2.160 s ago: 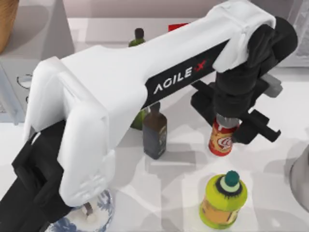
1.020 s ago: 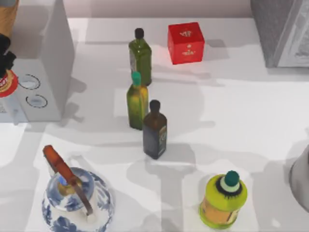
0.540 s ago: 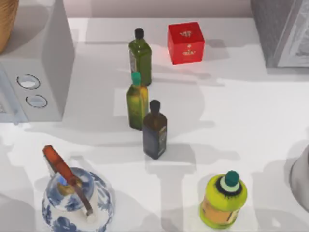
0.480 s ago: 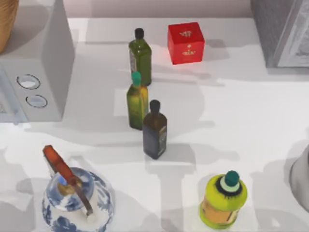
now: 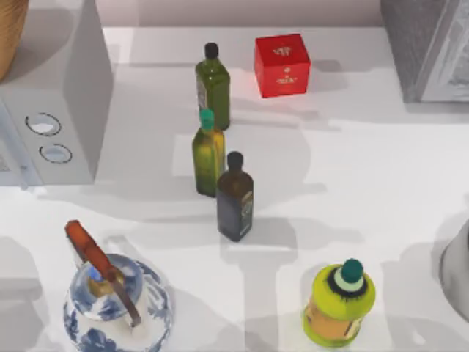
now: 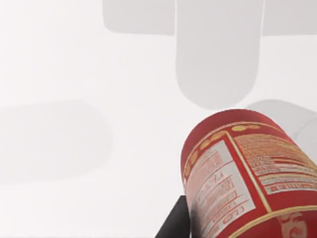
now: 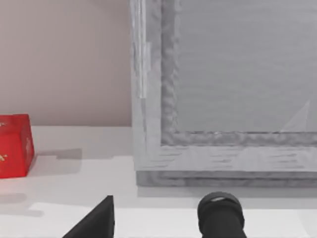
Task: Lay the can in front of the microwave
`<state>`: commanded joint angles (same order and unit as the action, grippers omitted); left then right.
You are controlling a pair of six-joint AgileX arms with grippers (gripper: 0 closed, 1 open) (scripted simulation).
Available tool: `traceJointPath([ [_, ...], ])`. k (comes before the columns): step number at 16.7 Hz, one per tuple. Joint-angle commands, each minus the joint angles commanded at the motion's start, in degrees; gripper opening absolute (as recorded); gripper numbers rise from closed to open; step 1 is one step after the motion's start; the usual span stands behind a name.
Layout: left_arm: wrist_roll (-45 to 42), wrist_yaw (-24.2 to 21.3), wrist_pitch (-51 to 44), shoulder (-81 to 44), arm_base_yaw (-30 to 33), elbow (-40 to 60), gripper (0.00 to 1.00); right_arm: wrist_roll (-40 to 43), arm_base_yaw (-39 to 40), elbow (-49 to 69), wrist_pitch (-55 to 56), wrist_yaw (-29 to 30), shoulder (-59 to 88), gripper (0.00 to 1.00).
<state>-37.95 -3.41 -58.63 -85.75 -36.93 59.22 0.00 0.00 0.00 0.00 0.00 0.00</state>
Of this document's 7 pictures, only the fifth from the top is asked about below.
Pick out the dark bottle with black cap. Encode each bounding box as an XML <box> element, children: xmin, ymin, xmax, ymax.
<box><xmin>215</xmin><ymin>151</ymin><xmax>255</xmax><ymax>243</ymax></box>

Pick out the green bottle with black cap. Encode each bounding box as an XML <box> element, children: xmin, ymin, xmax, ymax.
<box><xmin>194</xmin><ymin>42</ymin><xmax>232</xmax><ymax>131</ymax></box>

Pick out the red cube box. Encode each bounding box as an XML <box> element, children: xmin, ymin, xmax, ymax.
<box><xmin>254</xmin><ymin>33</ymin><xmax>312</xmax><ymax>99</ymax></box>

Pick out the yellow-green bottle with green cap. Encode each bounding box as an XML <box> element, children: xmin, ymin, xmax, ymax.
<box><xmin>302</xmin><ymin>258</ymin><xmax>377</xmax><ymax>348</ymax></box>

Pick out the blue and white teapot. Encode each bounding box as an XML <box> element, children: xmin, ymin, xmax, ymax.
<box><xmin>62</xmin><ymin>219</ymin><xmax>176</xmax><ymax>352</ymax></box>

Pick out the pale microwave oven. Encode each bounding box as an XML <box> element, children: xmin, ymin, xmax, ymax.
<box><xmin>0</xmin><ymin>0</ymin><xmax>114</xmax><ymax>188</ymax></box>

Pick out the small microwave knob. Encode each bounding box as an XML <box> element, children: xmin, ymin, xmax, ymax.
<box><xmin>39</xmin><ymin>143</ymin><xmax>73</xmax><ymax>164</ymax></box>

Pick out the large microwave knob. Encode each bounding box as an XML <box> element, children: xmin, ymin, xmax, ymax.
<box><xmin>24</xmin><ymin>112</ymin><xmax>62</xmax><ymax>137</ymax></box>

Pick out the grey metal pot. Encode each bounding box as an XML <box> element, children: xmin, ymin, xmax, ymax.
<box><xmin>440</xmin><ymin>219</ymin><xmax>469</xmax><ymax>320</ymax></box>

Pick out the woven wooden basket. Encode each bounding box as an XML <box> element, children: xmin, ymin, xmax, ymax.
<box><xmin>0</xmin><ymin>0</ymin><xmax>30</xmax><ymax>82</ymax></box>

